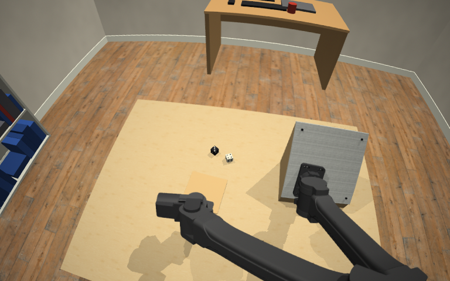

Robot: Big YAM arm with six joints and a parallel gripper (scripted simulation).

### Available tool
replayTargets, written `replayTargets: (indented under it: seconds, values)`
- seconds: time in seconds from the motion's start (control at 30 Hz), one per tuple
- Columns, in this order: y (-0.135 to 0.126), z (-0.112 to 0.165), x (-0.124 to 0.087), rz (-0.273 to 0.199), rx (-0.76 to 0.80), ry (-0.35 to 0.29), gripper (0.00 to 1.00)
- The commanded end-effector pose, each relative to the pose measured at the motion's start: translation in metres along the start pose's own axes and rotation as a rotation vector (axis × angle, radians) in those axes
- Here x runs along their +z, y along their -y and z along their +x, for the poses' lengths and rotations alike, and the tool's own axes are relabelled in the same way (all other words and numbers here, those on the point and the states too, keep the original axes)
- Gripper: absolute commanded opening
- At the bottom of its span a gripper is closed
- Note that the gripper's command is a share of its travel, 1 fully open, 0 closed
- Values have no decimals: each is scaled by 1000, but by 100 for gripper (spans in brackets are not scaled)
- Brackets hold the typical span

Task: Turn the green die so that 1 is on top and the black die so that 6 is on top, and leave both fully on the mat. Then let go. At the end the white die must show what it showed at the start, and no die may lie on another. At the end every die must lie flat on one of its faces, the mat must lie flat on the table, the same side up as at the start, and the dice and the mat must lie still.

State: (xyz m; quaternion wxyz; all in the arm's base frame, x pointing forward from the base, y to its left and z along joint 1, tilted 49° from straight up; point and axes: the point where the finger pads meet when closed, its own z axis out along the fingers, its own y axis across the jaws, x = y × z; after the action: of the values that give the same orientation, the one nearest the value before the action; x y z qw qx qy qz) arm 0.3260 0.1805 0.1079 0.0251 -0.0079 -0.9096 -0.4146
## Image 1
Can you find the black die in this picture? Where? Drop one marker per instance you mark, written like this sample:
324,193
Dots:
214,150

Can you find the tan flat mat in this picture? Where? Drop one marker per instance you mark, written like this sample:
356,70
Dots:
211,187

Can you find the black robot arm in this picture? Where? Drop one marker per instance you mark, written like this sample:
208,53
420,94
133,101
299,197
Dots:
199,225

